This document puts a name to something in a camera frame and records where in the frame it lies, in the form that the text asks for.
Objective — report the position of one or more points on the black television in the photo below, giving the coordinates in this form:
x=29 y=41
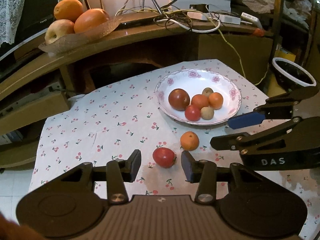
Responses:
x=37 y=5

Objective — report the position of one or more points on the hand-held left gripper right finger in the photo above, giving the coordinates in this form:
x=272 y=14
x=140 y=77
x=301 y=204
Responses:
x=187 y=167

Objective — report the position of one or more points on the large orange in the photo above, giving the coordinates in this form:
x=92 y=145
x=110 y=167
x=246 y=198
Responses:
x=199 y=100

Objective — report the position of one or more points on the black basket with white rim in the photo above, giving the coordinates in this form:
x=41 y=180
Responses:
x=287 y=76

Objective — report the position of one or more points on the small red object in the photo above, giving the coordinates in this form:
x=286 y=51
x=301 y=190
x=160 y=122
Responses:
x=258 y=31

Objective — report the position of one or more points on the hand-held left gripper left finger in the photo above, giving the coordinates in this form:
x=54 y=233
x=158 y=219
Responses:
x=135 y=165

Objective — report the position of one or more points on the leaf-shaped glass fruit tray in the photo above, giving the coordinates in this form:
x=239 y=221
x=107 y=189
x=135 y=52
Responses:
x=65 y=42

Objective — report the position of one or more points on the small orange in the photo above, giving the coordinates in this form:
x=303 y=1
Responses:
x=189 y=141
x=216 y=101

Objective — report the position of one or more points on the white plug adapter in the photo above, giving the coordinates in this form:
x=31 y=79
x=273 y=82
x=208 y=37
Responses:
x=251 y=18

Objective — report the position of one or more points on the big reddish orange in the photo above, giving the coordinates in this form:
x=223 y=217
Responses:
x=90 y=20

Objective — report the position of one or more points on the cherry print tablecloth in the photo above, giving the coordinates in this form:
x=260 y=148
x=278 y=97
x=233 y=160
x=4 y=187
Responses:
x=112 y=120

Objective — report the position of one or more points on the small brown fruit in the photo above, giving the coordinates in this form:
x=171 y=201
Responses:
x=208 y=92
x=207 y=113

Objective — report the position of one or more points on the black flat device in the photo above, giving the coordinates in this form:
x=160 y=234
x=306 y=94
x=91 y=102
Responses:
x=136 y=22

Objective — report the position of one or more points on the small red tomato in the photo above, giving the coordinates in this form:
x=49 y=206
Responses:
x=163 y=157
x=192 y=113

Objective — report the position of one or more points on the large dark red tomato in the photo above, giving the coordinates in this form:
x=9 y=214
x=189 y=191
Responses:
x=178 y=99

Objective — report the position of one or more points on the round orange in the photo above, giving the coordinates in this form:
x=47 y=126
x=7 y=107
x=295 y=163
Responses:
x=68 y=9

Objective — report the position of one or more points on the white power strip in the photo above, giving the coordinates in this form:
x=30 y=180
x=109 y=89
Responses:
x=226 y=18

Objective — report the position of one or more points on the wooden television stand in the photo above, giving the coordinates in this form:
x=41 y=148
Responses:
x=150 y=33

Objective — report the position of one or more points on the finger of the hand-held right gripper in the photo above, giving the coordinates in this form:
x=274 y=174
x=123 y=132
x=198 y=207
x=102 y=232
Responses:
x=246 y=120
x=265 y=136

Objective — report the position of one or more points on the wooden shelf unit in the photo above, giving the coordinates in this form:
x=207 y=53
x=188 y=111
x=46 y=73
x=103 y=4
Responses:
x=278 y=17

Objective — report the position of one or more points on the white floral plate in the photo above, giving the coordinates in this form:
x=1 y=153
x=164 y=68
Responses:
x=225 y=115

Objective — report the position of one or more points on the yellow apple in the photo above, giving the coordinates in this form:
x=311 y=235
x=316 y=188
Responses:
x=59 y=31

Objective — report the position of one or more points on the white lace cloth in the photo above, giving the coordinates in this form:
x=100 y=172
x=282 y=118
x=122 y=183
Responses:
x=12 y=10

